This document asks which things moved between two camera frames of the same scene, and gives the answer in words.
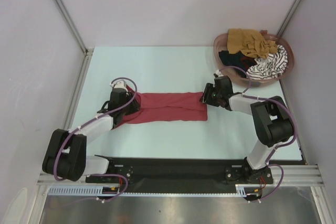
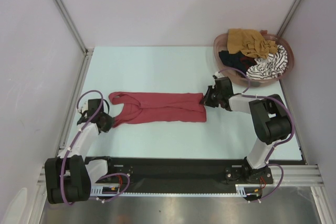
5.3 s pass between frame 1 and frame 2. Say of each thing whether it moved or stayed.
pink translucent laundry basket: stayed
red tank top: stayed
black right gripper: stayed
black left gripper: moved
